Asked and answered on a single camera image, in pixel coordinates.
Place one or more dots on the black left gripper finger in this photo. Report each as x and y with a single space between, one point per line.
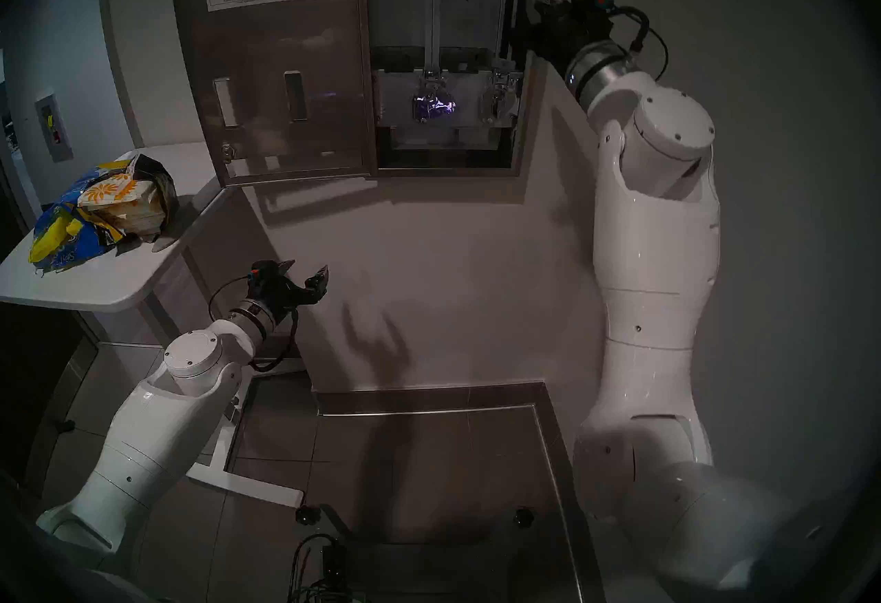
317 279
285 264

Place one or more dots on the orange floral pad package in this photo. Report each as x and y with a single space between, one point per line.
113 192

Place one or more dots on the black star knob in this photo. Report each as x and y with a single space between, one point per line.
308 515
524 517

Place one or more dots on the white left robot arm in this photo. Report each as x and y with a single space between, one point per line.
158 429

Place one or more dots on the dark robot base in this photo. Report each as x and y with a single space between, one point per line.
440 567

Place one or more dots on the white table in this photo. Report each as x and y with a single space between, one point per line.
103 278

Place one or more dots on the black pad package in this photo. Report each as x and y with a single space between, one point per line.
155 171

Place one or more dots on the black box red light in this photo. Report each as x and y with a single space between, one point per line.
334 564

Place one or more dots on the stainless steel wall dispenser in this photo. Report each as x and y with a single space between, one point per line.
289 92

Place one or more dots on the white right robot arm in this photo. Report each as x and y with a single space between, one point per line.
654 230

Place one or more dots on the grey wall alarm box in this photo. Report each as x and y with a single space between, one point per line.
54 127

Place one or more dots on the blue yellow pad package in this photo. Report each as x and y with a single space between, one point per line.
62 244

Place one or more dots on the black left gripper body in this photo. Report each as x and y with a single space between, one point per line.
285 295

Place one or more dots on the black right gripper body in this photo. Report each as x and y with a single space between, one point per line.
557 34

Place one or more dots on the chrome dispensing lever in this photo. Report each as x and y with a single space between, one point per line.
432 102
501 100

